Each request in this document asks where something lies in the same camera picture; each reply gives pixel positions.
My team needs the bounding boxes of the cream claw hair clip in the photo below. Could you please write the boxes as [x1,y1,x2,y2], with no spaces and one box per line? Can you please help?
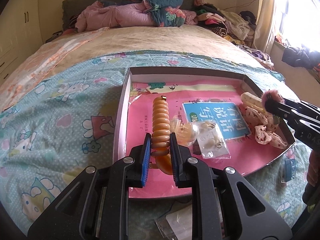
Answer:
[240,92,266,114]

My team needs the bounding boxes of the pink polka-dot bow scrunchie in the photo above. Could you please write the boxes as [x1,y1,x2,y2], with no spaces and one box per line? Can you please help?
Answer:
[244,107,287,149]

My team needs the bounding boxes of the orange spiral hair tie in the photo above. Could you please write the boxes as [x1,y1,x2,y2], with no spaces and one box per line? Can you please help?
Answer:
[150,95,174,176]

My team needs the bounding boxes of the pink fluffy hair tie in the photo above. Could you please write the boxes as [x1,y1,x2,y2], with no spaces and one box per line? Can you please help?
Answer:
[261,89,286,111]

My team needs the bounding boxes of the dark shallow cardboard box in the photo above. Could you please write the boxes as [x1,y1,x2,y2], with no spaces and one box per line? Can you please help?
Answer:
[113,66,296,201]

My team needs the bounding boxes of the hello kitty teal blanket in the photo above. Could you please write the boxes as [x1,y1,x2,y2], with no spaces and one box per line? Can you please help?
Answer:
[0,50,312,235]

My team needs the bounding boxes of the dark clothes on windowsill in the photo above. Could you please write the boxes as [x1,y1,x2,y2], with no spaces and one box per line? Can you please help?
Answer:
[281,47,319,69]

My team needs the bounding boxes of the dark floral quilt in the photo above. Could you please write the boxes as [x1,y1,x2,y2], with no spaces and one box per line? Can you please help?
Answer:
[100,0,187,28]

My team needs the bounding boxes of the cream wardrobe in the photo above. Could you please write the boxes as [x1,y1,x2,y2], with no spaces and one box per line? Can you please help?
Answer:
[1,0,43,83]

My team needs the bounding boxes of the white card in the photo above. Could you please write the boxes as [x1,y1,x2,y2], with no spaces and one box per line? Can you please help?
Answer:
[155,205,192,240]

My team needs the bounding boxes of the bed with beige sheet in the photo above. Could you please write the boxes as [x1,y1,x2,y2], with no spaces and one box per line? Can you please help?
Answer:
[43,25,264,79]

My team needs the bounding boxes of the pink quilt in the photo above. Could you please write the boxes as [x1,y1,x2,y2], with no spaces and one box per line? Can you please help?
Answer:
[75,1,156,33]

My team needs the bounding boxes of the clothes heap beside bed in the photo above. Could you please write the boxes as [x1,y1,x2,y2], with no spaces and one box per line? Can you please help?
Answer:
[237,44,274,70]

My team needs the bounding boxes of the peach floral towel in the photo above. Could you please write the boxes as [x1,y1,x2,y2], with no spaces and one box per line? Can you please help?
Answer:
[1,27,109,111]

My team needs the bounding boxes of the cream curtain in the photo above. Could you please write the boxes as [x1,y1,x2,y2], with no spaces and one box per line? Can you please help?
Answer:
[252,0,276,54]

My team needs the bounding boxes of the earrings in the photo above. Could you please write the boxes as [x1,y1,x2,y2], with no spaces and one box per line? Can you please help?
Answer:
[195,120,231,160]

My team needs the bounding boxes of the pile of clothes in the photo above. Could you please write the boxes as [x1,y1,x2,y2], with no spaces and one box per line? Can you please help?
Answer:
[194,0,257,47]

